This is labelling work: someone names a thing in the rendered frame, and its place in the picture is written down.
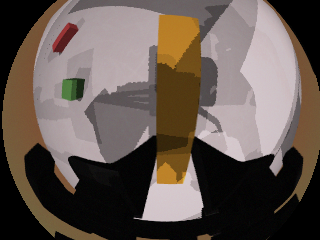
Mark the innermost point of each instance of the green cube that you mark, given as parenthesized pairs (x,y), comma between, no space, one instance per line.
(72,89)

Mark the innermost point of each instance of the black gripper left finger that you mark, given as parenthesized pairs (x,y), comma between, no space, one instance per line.
(129,176)

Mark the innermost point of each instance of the red rectangular bar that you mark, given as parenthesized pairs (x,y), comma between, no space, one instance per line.
(64,37)

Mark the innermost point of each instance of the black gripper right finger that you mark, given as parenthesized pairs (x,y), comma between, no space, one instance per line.
(219,175)

